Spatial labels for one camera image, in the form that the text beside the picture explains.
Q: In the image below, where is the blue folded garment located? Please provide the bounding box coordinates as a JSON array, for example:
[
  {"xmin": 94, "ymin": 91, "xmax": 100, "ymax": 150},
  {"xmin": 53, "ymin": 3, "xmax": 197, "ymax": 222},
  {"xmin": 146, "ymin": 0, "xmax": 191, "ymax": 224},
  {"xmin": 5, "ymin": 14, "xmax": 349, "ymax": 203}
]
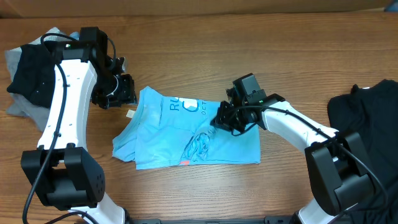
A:
[{"xmin": 69, "ymin": 32, "xmax": 80, "ymax": 40}]

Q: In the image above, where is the light blue printed t-shirt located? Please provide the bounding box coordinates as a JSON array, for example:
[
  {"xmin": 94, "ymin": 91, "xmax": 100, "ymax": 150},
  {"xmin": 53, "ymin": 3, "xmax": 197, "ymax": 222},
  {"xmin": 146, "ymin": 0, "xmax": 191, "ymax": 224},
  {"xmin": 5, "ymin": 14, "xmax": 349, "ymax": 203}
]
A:
[{"xmin": 113, "ymin": 86, "xmax": 261, "ymax": 170}]

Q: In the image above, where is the black folded polo shirt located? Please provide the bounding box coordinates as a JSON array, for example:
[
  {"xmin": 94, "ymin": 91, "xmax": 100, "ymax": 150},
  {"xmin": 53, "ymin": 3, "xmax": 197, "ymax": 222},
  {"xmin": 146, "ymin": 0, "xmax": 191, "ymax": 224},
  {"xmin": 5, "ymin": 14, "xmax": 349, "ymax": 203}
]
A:
[{"xmin": 7, "ymin": 44, "xmax": 55, "ymax": 108}]

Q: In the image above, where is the white mesh folded garment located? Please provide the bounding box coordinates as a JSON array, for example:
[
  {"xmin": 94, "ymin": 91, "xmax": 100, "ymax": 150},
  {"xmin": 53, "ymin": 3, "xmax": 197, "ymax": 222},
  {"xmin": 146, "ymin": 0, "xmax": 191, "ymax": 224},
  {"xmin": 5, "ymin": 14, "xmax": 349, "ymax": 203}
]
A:
[{"xmin": 44, "ymin": 27, "xmax": 68, "ymax": 42}]

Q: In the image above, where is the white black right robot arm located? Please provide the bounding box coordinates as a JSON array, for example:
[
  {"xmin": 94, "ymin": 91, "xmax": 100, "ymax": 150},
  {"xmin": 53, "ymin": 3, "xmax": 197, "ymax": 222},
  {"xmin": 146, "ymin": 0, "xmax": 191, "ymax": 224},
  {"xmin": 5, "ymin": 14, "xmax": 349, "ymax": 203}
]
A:
[{"xmin": 211, "ymin": 93, "xmax": 377, "ymax": 223}]

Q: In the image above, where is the black garment pile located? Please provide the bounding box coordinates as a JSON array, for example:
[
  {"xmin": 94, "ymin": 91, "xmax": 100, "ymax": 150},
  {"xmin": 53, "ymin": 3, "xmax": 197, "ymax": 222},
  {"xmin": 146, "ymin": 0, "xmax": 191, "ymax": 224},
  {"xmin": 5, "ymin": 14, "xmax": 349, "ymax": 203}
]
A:
[{"xmin": 327, "ymin": 80, "xmax": 397, "ymax": 223}]

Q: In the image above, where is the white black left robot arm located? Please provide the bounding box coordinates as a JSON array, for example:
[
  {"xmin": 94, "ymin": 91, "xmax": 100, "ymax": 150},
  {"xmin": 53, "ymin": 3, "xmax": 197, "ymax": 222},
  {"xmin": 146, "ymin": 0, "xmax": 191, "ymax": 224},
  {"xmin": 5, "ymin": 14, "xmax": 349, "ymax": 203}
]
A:
[{"xmin": 21, "ymin": 39, "xmax": 137, "ymax": 223}]

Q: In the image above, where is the grey folded garment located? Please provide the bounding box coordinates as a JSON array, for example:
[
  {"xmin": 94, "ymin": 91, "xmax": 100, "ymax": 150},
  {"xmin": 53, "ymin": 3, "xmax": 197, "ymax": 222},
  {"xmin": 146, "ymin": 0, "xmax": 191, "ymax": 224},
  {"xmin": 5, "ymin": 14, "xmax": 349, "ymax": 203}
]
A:
[{"xmin": 5, "ymin": 38, "xmax": 50, "ymax": 131}]

